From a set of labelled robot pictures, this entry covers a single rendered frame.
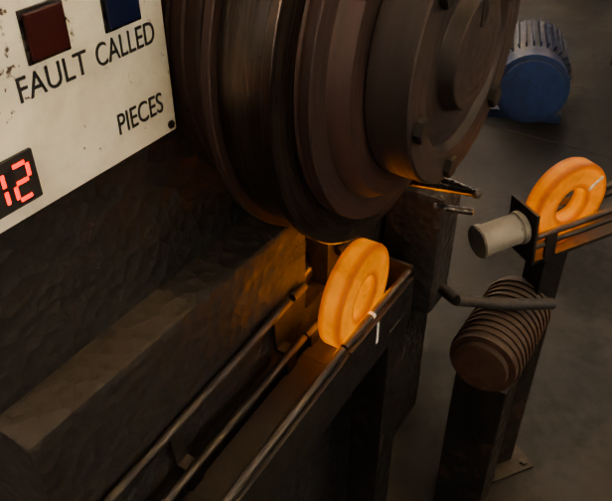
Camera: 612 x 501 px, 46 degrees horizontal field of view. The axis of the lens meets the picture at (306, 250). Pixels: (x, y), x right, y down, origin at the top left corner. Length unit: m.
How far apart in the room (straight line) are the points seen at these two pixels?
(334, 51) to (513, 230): 0.69
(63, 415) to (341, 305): 0.39
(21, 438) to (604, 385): 1.59
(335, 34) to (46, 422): 0.43
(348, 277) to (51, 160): 0.45
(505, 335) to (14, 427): 0.85
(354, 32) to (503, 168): 2.22
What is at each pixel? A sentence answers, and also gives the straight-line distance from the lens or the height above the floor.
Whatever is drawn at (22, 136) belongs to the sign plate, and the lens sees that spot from 0.61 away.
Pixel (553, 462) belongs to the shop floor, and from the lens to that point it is 1.83.
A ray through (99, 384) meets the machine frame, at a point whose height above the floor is 0.87.
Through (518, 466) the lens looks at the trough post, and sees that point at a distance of 1.79.
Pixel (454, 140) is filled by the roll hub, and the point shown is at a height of 1.01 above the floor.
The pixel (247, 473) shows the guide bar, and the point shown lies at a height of 0.70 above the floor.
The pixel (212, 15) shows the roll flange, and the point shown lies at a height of 1.19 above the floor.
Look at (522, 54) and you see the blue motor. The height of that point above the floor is 0.32.
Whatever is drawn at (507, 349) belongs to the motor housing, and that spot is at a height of 0.52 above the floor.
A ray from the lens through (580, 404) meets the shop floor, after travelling 1.97.
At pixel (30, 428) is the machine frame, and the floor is 0.87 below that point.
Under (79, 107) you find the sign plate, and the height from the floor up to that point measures 1.13.
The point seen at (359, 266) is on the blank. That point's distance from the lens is 0.95.
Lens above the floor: 1.40
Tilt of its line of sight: 37 degrees down
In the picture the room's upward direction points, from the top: straight up
